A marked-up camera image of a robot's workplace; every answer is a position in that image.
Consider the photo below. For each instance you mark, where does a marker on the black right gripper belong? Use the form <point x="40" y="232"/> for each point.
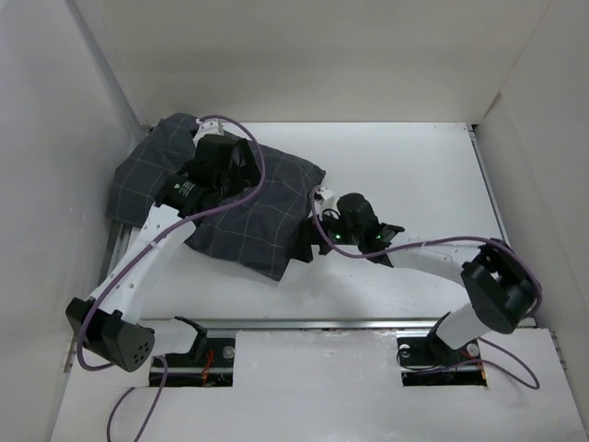
<point x="309" y="236"/>

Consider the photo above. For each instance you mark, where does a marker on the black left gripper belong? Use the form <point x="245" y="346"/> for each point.
<point x="247" y="176"/>

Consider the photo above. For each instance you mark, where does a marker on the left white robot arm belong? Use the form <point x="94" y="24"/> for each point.
<point x="108" y="322"/>

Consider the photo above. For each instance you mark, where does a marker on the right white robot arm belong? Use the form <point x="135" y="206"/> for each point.
<point x="501" y="288"/>

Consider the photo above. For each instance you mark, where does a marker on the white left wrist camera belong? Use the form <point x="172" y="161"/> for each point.
<point x="201" y="128"/>

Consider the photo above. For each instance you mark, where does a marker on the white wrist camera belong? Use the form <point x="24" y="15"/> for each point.
<point x="324" y="198"/>
<point x="201" y="128"/>

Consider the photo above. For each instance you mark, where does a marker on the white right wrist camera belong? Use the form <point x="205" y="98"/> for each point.
<point x="324" y="198"/>

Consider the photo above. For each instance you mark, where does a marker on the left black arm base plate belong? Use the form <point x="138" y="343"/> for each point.
<point x="213" y="367"/>

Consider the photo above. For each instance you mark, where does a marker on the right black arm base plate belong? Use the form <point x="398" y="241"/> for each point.
<point x="422" y="367"/>

